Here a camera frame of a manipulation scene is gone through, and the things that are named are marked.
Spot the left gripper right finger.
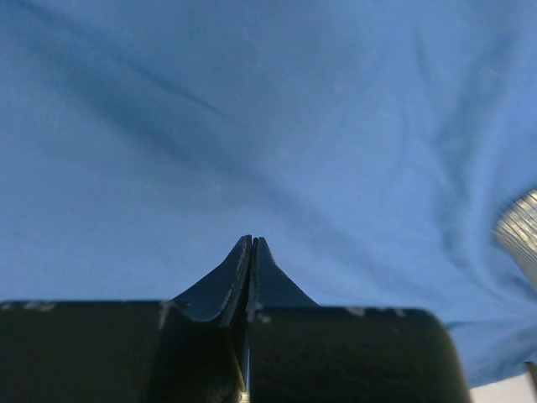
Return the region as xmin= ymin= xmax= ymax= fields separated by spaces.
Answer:
xmin=247 ymin=238 xmax=470 ymax=403

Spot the wire mesh instrument tray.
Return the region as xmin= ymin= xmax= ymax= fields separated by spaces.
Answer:
xmin=494 ymin=189 xmax=537 ymax=288

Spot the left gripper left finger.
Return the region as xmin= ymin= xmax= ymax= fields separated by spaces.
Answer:
xmin=1 ymin=236 xmax=252 ymax=402

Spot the blue surgical wrap cloth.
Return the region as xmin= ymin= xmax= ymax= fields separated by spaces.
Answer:
xmin=1 ymin=1 xmax=536 ymax=386

